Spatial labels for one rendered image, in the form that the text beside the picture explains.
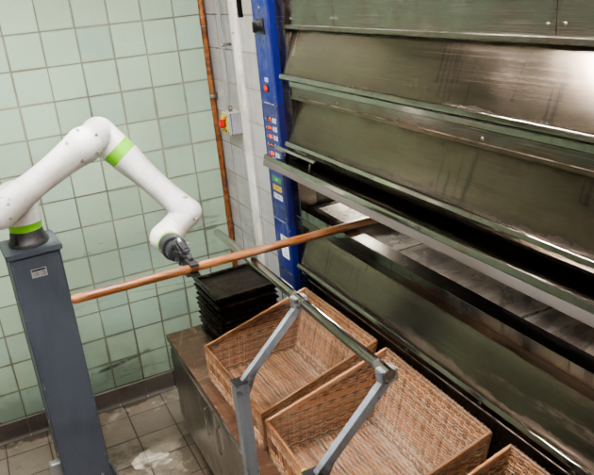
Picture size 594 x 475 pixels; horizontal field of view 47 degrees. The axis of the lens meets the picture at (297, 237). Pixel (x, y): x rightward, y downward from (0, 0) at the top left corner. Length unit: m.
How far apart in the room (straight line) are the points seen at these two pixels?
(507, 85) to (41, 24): 2.22
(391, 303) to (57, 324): 1.33
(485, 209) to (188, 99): 2.03
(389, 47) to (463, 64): 0.34
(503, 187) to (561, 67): 0.33
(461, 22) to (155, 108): 1.97
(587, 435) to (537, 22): 0.95
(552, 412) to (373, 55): 1.12
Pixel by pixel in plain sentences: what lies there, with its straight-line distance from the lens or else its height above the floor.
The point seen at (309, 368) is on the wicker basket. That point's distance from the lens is 2.79.
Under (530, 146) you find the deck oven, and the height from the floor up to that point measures 1.66.
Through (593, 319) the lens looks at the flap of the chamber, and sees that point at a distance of 1.42.
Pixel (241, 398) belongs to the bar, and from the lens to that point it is 2.10.
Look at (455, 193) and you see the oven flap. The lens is 1.85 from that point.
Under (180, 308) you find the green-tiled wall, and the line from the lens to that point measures 3.74.
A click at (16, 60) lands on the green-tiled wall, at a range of 3.30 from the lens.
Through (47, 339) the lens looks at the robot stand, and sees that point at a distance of 2.87.
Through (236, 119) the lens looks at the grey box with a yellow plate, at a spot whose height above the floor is 1.48.
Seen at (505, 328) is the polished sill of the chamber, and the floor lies 1.17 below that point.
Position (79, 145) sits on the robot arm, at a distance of 2.38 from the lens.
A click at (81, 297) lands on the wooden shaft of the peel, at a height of 1.20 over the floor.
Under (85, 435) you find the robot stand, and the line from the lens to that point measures 3.12.
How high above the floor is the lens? 2.07
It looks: 21 degrees down
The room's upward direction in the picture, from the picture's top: 5 degrees counter-clockwise
